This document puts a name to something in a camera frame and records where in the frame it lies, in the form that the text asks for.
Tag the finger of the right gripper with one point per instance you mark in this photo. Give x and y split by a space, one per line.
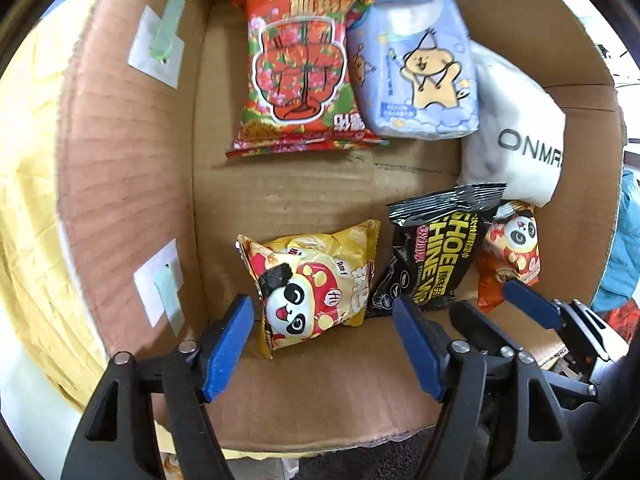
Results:
585 335
485 335

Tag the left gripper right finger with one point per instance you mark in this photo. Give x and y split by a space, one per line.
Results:
499 419

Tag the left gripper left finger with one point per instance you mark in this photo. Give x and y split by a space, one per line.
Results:
116 439

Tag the orange panda snack bag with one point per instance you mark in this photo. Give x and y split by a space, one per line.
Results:
509 250

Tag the black shoe shine wipes pack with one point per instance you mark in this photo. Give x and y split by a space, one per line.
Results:
436 238

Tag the yellow panda snack bag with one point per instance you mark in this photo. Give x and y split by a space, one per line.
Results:
309 283

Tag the white ONMAX pouch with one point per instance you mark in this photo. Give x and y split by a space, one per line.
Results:
520 139

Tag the light blue cartoon tissue pack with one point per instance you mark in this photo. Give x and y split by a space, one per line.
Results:
412 70

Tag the red floral snack bag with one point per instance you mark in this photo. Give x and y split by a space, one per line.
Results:
300 96

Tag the teal bean bag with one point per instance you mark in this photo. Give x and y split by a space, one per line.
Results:
621 275

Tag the black fuzzy sleeve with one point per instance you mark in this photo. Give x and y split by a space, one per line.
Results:
391 460

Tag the yellow table cloth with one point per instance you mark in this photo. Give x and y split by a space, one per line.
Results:
39 294

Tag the brown cardboard box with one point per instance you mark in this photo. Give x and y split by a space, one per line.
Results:
151 205

